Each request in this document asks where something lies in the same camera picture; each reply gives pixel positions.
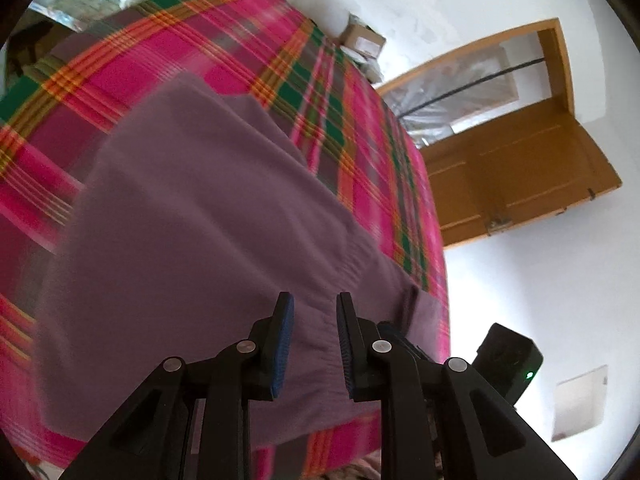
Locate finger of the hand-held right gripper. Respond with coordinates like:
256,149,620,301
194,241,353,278
377,321,441,366

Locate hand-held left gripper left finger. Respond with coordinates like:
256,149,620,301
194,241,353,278
60,291,296,480

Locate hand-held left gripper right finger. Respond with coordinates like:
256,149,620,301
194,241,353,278
336,291,576,480

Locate purple fleece pants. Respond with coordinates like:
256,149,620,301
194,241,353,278
32,71,451,453

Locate metal door latch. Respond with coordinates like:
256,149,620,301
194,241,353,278
482,215,513,236

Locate wooden door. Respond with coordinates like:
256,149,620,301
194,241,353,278
417,97,623,251

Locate clear plastic curtain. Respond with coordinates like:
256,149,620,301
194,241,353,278
385,42,521,148

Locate black pole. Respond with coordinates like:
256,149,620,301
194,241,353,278
395,57,546,118

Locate grey plastic parcel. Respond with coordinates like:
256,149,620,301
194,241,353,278
350,52,386,83

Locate large cardboard box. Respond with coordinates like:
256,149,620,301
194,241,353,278
340,12,388,61

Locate pink green plaid bed sheet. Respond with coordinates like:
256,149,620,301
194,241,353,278
0,0,451,480

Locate grey wall panel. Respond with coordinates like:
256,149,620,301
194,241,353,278
552,364,611,443

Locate wooden door frame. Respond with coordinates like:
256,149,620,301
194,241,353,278
375,17,583,126

